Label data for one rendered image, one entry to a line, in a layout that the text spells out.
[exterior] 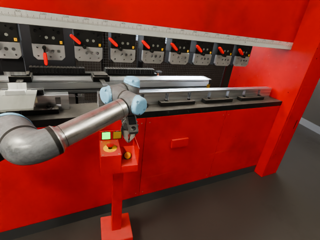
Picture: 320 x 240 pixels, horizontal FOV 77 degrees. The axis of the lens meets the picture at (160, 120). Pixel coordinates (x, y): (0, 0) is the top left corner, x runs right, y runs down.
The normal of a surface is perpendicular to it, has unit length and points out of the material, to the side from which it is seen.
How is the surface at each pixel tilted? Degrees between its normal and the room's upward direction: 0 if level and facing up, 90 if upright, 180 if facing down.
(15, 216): 90
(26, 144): 50
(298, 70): 90
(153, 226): 0
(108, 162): 90
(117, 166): 90
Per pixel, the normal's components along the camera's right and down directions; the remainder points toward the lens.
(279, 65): -0.90, 0.09
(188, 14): 0.42, 0.44
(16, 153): 0.07, 0.24
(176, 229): 0.11, -0.90
